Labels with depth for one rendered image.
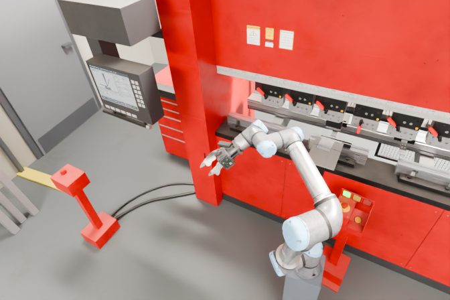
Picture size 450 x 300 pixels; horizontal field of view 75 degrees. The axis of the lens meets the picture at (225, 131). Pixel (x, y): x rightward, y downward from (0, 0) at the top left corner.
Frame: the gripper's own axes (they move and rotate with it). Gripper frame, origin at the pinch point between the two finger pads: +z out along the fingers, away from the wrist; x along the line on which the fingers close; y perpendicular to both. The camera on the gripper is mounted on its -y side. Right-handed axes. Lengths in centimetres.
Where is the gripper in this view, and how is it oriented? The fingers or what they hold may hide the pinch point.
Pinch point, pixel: (206, 169)
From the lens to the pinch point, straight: 144.7
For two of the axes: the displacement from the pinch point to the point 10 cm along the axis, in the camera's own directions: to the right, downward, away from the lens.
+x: 6.2, 6.4, 4.6
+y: 2.1, 4.2, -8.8
